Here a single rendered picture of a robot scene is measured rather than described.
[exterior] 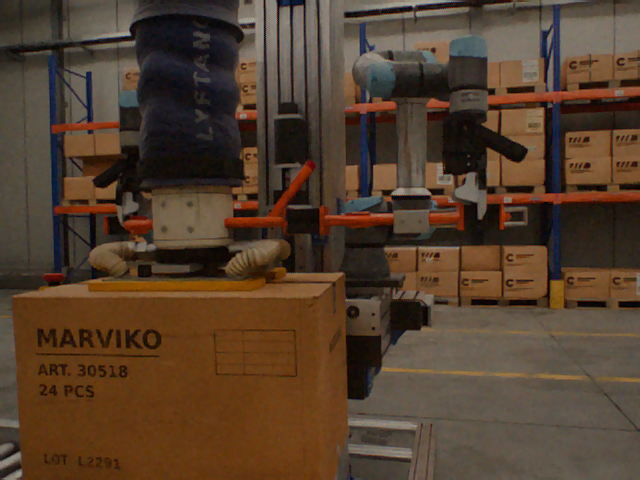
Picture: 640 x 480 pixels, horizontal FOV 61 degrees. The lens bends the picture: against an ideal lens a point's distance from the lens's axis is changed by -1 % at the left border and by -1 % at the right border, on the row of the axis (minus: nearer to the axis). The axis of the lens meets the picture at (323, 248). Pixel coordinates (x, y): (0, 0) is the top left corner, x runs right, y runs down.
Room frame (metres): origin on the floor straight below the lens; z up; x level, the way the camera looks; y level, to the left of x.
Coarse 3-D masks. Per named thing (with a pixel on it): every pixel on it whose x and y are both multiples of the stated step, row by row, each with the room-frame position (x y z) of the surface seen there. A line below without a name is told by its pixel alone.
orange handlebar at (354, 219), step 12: (336, 216) 1.11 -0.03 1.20; (348, 216) 1.10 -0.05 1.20; (360, 216) 1.10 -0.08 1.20; (372, 216) 1.10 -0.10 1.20; (384, 216) 1.09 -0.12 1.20; (432, 216) 1.08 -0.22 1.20; (444, 216) 1.07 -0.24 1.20; (456, 216) 1.07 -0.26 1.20; (504, 216) 1.06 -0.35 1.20; (132, 228) 1.18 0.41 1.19; (144, 228) 1.17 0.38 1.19
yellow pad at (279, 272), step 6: (222, 270) 1.24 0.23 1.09; (252, 270) 1.23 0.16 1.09; (258, 270) 1.22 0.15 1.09; (264, 270) 1.22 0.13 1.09; (270, 270) 1.23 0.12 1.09; (276, 270) 1.23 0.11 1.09; (282, 270) 1.26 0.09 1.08; (270, 276) 1.21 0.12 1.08; (276, 276) 1.21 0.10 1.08; (282, 276) 1.27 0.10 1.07
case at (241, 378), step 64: (64, 320) 1.02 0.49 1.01; (128, 320) 1.00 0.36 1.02; (192, 320) 0.98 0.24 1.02; (256, 320) 0.96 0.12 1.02; (320, 320) 0.95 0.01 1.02; (64, 384) 1.02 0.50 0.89; (128, 384) 1.00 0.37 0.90; (192, 384) 0.98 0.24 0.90; (256, 384) 0.96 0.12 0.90; (320, 384) 0.95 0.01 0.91; (64, 448) 1.02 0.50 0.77; (128, 448) 1.00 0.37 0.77; (192, 448) 0.98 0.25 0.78; (256, 448) 0.96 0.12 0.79; (320, 448) 0.95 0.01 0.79
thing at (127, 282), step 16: (144, 272) 1.09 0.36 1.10; (208, 272) 1.07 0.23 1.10; (96, 288) 1.06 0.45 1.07; (112, 288) 1.06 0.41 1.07; (128, 288) 1.05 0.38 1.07; (144, 288) 1.05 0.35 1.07; (160, 288) 1.04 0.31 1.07; (176, 288) 1.04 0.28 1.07; (192, 288) 1.03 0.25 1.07; (208, 288) 1.03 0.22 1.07; (224, 288) 1.02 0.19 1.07; (240, 288) 1.02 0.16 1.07; (256, 288) 1.05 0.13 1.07
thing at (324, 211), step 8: (288, 208) 1.13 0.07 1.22; (304, 208) 1.10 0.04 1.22; (312, 208) 1.09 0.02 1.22; (320, 208) 1.10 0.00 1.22; (328, 208) 1.17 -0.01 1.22; (288, 216) 1.10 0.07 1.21; (296, 216) 1.10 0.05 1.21; (304, 216) 1.10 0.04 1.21; (312, 216) 1.10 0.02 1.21; (320, 216) 1.10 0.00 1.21; (288, 224) 1.11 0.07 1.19; (296, 224) 1.11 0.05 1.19; (304, 224) 1.10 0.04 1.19; (312, 224) 1.10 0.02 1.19; (320, 224) 1.10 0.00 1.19; (288, 232) 1.10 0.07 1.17; (296, 232) 1.10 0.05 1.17; (304, 232) 1.10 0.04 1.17; (312, 232) 1.09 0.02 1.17; (320, 232) 1.18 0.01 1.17; (328, 232) 1.16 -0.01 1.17
